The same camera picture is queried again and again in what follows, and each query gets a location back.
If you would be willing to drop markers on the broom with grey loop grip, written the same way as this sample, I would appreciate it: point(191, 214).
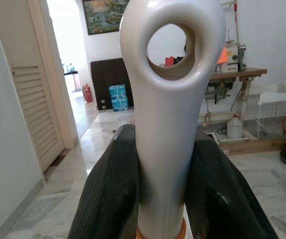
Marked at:
point(162, 137)

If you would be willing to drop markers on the red bag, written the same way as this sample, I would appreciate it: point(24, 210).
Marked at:
point(168, 61)

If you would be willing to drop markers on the blue cardboard box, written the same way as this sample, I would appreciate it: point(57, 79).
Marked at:
point(120, 104)
point(117, 91)

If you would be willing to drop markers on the cream louvred door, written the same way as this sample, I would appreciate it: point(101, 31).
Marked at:
point(30, 99)

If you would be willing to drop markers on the white sewing machine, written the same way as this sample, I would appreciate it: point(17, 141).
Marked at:
point(233, 58)

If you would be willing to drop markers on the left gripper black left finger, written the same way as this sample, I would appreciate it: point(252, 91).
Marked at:
point(108, 194)

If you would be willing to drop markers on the white plastic jug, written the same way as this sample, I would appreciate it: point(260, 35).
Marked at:
point(234, 128)

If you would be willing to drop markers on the red fire extinguisher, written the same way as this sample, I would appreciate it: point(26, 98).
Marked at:
point(88, 94)

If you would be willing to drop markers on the wooden sewing machine table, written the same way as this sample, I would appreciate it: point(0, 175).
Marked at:
point(242, 72)

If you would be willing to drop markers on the sewing machine motor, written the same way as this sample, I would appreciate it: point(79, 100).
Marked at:
point(216, 90)

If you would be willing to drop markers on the framed landscape painting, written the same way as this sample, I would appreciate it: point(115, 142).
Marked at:
point(103, 16)

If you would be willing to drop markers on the dark brown headboard panel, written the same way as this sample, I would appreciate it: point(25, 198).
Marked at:
point(105, 74)

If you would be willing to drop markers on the black top side table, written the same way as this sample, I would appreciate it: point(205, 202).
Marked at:
point(71, 72)

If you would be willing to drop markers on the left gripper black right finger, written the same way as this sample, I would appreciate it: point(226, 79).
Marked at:
point(219, 199)

